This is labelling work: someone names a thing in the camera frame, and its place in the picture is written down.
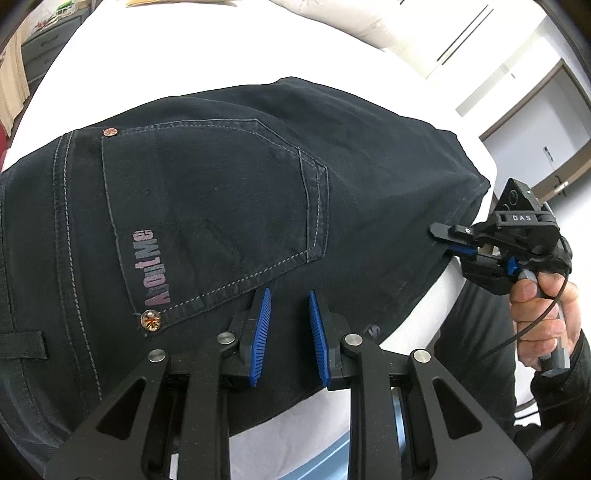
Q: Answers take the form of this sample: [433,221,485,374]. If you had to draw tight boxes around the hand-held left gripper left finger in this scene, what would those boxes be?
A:
[44,287,273,480]

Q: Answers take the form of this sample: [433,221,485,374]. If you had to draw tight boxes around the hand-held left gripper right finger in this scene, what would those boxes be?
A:
[308,290,532,480]

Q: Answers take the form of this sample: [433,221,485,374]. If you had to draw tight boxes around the black denim pants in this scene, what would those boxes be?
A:
[0,76,491,467]

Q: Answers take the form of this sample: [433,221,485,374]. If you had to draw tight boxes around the person's right forearm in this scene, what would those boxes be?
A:
[530,330,591,418]

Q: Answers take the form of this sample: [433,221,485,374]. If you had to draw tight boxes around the person's right hand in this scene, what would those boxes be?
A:
[509,273,585,371]

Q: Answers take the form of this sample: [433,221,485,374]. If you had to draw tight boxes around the person's dark clothed legs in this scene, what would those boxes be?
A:
[431,276,548,480]

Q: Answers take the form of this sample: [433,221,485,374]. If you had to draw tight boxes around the white wardrobe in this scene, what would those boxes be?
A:
[365,0,571,116]

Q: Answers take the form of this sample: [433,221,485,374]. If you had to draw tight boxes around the cream rolled quilt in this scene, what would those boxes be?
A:
[270,0,403,49]

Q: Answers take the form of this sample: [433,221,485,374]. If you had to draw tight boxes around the bed with white sheet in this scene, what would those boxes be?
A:
[0,0,513,467]

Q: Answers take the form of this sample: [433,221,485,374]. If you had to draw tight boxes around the beige curtain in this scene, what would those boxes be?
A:
[0,32,31,137]

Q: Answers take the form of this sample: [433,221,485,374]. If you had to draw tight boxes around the grey nightstand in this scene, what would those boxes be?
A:
[21,9,87,89]

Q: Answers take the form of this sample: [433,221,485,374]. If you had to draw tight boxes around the white door with brown frame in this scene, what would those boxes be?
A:
[479,60,591,200]

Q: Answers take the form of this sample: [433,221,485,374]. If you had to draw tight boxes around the thin black cable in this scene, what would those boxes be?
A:
[482,277,567,359]

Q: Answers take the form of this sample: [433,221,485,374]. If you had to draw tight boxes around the white wire basket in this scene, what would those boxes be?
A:
[41,0,89,25]

